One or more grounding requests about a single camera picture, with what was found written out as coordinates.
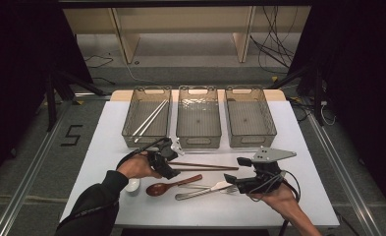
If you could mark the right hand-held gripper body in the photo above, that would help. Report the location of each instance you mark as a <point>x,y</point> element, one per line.
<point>262,183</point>

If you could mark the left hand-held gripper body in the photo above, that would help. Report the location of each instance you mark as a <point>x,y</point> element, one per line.
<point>159,154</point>

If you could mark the brown wooden spoon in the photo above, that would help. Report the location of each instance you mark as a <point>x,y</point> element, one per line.
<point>157,189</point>

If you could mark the brown wooden chopstick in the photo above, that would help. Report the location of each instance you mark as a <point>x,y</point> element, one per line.
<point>203,165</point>
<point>207,169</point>

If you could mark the white ceramic spoon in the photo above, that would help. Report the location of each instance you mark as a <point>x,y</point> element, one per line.
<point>133,186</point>

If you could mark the clear grey plastic bin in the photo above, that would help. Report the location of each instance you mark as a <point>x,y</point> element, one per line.
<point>249,118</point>
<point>147,111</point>
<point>198,118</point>

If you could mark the person's right hand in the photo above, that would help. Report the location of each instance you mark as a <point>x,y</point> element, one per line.
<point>279,201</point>

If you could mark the person's left hand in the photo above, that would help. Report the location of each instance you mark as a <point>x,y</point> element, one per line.
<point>136,167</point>

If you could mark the white table sheet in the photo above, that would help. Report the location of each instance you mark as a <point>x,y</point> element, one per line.
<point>180,213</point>

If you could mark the black metal stand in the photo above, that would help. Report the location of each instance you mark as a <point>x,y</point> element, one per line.
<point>51,105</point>
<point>317,98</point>

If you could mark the light wooden desk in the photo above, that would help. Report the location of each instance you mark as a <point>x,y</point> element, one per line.
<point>180,19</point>

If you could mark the black curtain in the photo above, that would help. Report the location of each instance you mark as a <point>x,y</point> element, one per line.
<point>17,82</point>
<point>360,82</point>

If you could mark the aluminium floor rail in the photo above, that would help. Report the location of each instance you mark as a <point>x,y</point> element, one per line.
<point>27,183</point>
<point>344,170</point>

